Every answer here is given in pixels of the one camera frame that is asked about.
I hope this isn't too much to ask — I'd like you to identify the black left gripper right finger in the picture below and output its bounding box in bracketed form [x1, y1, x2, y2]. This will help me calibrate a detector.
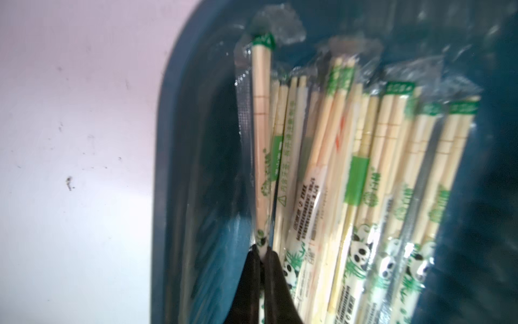
[264, 248, 303, 324]

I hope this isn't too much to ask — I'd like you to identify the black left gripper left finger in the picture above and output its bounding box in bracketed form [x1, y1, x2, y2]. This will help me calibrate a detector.
[224, 245, 262, 324]

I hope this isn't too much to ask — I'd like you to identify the green label chopsticks pair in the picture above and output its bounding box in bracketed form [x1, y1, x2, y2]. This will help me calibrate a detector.
[390, 95, 480, 323]
[235, 32, 275, 260]

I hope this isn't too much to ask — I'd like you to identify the teal plastic storage box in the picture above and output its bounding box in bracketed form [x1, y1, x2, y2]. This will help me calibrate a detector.
[151, 1, 517, 323]

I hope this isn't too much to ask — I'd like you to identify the green wrapped chopsticks pair left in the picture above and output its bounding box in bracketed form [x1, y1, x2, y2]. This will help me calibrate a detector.
[326, 80, 415, 323]

